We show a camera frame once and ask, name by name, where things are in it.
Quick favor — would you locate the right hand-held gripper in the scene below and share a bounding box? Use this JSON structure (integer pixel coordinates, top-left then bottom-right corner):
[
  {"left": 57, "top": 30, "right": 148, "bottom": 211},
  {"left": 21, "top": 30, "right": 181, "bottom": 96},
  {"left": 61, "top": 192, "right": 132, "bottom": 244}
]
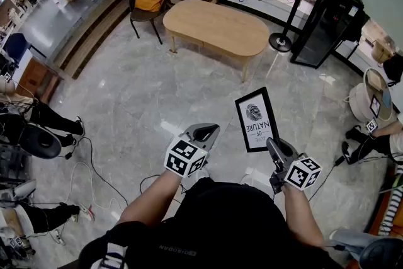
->
[{"left": 266, "top": 136, "right": 323, "bottom": 195}]

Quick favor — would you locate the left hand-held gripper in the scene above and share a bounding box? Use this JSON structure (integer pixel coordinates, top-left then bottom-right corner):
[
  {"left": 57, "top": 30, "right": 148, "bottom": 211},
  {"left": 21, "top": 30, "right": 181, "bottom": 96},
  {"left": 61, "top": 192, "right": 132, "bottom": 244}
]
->
[{"left": 163, "top": 123, "right": 221, "bottom": 179}]

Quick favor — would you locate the black framed nature picture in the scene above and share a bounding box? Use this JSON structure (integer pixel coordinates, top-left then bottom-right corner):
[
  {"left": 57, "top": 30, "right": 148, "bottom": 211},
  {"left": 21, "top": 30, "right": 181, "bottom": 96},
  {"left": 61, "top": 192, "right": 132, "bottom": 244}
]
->
[{"left": 234, "top": 86, "right": 280, "bottom": 154}]

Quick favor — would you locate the person's right forearm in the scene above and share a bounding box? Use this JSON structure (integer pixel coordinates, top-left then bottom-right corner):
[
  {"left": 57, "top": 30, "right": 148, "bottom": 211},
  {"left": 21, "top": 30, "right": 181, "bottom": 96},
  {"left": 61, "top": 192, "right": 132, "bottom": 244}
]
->
[{"left": 281, "top": 184, "right": 325, "bottom": 248}]

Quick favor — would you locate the person's left forearm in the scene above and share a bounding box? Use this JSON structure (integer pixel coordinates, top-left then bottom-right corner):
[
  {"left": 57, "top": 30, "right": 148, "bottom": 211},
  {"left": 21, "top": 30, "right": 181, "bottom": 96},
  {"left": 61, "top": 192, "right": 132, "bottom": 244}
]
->
[{"left": 118, "top": 168, "right": 190, "bottom": 227}]

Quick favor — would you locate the oval wooden table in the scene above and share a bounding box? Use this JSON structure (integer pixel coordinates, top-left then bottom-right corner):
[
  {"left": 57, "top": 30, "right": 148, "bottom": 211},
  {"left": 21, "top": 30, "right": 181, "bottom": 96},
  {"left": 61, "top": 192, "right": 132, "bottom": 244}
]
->
[{"left": 162, "top": 0, "right": 271, "bottom": 83}]

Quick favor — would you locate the person's left white shoe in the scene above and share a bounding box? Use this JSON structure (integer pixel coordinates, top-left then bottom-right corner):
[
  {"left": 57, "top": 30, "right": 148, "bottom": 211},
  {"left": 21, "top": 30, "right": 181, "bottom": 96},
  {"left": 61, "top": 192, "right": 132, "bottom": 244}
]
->
[{"left": 193, "top": 168, "right": 211, "bottom": 182}]

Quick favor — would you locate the person's black clothed torso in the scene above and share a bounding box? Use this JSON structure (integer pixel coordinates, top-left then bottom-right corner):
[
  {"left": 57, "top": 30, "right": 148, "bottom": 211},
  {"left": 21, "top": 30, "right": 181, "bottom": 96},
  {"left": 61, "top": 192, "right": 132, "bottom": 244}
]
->
[{"left": 77, "top": 178, "right": 346, "bottom": 269}]

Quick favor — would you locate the white round side table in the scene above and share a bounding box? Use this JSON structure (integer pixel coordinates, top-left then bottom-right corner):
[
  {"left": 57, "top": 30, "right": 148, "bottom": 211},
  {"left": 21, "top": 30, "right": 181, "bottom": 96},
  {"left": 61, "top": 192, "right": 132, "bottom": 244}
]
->
[{"left": 363, "top": 67, "right": 394, "bottom": 123}]

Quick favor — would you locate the tan book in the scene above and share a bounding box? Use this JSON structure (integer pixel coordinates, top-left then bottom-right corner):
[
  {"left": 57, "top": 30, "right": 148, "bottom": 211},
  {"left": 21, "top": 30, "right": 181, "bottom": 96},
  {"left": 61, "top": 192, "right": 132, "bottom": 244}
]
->
[{"left": 366, "top": 72, "right": 383, "bottom": 89}]

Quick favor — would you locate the black white striped cloth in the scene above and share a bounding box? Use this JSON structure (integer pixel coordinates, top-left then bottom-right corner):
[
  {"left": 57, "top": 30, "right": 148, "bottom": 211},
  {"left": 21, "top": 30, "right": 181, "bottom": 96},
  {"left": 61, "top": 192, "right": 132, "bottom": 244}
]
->
[{"left": 377, "top": 165, "right": 403, "bottom": 238}]

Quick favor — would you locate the dark wicker chair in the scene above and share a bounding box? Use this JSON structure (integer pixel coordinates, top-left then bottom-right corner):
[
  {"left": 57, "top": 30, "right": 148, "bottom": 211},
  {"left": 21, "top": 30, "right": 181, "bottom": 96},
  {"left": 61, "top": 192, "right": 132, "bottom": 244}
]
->
[{"left": 128, "top": 0, "right": 168, "bottom": 45}]

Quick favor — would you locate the black handbag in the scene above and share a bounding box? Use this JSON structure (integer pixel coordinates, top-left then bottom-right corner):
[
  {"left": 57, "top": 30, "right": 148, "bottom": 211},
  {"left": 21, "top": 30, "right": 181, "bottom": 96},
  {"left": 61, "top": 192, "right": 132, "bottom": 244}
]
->
[{"left": 383, "top": 53, "right": 403, "bottom": 88}]

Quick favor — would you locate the black glass cabinet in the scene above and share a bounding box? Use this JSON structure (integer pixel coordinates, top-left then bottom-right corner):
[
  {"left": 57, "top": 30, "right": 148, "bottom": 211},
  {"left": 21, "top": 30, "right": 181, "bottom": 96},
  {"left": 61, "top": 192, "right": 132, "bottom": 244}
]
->
[{"left": 289, "top": 0, "right": 371, "bottom": 70}]

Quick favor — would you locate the tan woven bag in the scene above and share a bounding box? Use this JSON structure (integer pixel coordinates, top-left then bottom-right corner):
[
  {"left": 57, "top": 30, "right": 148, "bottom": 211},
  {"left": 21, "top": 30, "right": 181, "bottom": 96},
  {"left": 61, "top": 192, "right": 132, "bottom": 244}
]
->
[{"left": 371, "top": 38, "right": 395, "bottom": 64}]

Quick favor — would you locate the black round stool seat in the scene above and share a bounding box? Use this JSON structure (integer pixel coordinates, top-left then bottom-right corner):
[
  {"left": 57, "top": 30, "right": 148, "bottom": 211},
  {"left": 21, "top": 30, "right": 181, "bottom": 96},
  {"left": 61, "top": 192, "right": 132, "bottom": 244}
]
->
[
  {"left": 18, "top": 122, "right": 63, "bottom": 161},
  {"left": 358, "top": 237, "right": 403, "bottom": 269}
]

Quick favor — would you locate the wooden step platform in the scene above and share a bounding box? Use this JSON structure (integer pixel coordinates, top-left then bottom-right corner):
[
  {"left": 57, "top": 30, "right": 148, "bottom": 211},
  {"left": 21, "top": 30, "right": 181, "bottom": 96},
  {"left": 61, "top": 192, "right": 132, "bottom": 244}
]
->
[{"left": 51, "top": 0, "right": 132, "bottom": 80}]

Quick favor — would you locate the brown wooden cabinet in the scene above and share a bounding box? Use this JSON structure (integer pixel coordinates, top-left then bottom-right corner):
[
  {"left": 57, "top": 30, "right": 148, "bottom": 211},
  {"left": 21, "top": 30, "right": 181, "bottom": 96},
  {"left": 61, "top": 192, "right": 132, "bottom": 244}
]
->
[{"left": 18, "top": 55, "right": 61, "bottom": 105}]

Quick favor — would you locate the dark blue chair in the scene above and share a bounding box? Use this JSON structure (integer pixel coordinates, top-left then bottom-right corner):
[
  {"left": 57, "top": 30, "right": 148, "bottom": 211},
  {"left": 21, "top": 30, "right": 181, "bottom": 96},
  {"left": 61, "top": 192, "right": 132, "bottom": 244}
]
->
[{"left": 2, "top": 32, "right": 47, "bottom": 63}]

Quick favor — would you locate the black power adapter cable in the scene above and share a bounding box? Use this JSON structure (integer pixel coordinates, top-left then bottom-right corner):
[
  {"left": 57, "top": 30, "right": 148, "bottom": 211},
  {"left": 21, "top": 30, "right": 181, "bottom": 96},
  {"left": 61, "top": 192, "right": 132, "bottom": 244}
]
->
[{"left": 307, "top": 154, "right": 395, "bottom": 203}]

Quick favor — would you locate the black floor cable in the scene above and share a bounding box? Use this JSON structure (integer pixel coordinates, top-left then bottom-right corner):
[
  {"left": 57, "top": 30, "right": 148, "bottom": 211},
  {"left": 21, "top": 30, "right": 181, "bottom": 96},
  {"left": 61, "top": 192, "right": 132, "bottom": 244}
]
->
[
  {"left": 139, "top": 173, "right": 187, "bottom": 197},
  {"left": 64, "top": 136, "right": 128, "bottom": 209}
]

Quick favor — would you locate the black-framed white picture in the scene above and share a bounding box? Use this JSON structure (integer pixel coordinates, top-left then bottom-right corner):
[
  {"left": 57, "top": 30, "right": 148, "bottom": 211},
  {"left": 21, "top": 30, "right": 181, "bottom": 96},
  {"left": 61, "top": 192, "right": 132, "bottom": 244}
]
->
[{"left": 369, "top": 94, "right": 382, "bottom": 119}]

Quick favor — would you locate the white floor cable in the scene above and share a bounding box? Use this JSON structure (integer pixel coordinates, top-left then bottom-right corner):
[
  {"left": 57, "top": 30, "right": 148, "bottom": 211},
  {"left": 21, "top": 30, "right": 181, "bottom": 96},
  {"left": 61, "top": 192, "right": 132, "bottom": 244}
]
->
[{"left": 62, "top": 161, "right": 124, "bottom": 212}]

